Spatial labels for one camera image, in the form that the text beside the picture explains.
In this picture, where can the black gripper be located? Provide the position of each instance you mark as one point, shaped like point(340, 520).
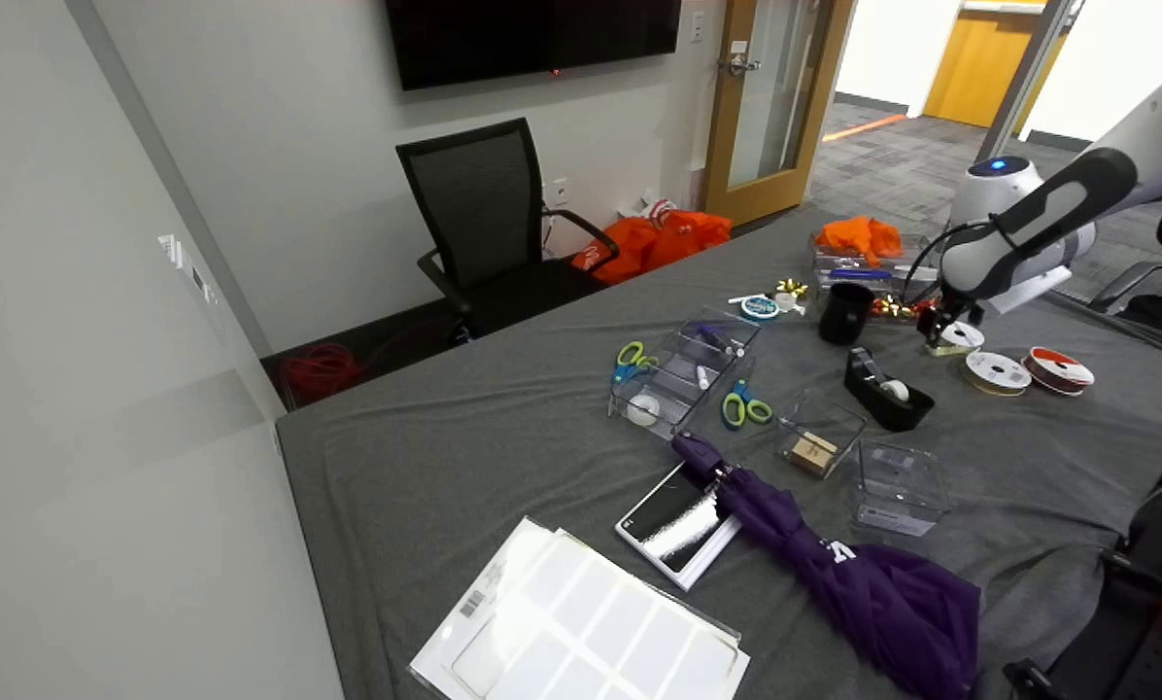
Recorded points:
point(954, 309)

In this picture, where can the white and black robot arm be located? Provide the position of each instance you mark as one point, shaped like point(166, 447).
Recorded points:
point(1059, 197)

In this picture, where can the red ribbon roll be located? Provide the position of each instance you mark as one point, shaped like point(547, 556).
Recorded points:
point(1063, 372)

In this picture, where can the blue tape roll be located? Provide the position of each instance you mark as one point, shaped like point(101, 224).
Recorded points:
point(754, 309)

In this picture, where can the clear tape roll in organizer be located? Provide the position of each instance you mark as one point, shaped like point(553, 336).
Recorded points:
point(644, 410)

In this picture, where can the gold gift bow in box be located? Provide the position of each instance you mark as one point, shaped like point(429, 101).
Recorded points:
point(882, 309)

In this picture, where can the black tape dispenser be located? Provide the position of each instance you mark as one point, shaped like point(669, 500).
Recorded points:
point(888, 393)

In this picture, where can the black cup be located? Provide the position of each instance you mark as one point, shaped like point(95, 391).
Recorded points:
point(846, 314)

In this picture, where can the small orange bag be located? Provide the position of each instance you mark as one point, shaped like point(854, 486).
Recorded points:
point(857, 239)

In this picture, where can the empty clear plastic container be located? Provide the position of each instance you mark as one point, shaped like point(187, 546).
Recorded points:
point(898, 490)

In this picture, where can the clear box holding notepad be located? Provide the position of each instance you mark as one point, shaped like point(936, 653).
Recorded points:
point(818, 439)

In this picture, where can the loose gold gift bow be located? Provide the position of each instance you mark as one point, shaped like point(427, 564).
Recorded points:
point(789, 290)

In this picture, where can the small tan notepad block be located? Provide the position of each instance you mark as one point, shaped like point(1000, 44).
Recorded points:
point(815, 451)

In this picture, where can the purple folded umbrella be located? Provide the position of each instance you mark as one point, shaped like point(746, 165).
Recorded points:
point(863, 586)

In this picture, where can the clear desk organizer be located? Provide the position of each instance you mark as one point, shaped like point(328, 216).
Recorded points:
point(682, 381)

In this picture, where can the wooden door with glass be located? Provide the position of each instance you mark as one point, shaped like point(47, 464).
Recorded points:
point(776, 101)

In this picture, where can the large orange bag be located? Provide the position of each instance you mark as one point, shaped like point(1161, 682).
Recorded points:
point(660, 239)

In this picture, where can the blue scissors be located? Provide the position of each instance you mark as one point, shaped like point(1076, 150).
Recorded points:
point(631, 359)

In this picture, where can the black tablet with white edge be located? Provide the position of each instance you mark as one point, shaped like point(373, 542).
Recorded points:
point(677, 520)

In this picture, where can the grey table cloth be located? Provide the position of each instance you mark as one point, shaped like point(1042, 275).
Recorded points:
point(503, 439)

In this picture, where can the white label sheets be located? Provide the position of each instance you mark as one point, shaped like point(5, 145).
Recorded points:
point(579, 626)

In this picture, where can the black mesh office chair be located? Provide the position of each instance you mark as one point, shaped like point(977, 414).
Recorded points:
point(487, 209)

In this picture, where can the black wall television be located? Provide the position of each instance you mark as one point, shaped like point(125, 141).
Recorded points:
point(528, 40)

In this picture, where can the white wall plate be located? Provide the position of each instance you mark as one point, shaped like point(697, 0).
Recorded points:
point(186, 266)

